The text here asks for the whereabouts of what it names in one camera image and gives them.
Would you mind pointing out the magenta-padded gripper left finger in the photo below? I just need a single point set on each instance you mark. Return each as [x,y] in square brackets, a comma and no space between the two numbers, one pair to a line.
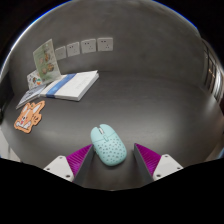
[63,166]

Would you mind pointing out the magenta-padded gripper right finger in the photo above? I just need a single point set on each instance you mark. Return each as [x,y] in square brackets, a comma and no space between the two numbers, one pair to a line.
[163,166]

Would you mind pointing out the mint green perforated computer mouse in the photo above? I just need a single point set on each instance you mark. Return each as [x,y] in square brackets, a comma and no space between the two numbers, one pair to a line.
[109,146]

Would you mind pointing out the orange corgi-shaped mouse pad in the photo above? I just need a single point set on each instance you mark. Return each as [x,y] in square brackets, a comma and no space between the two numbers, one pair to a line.
[28,117]

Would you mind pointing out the white book with blue band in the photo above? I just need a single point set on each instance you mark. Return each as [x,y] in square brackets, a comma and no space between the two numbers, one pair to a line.
[75,85]

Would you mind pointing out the white card with colourful stickers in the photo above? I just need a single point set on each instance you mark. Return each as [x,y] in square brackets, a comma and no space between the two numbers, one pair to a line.
[33,80]

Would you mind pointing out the black-framed glass door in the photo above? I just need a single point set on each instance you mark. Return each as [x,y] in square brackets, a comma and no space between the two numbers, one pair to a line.
[213,73]

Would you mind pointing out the green menu in acrylic stand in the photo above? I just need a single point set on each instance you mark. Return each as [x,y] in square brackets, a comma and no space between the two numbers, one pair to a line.
[46,61]

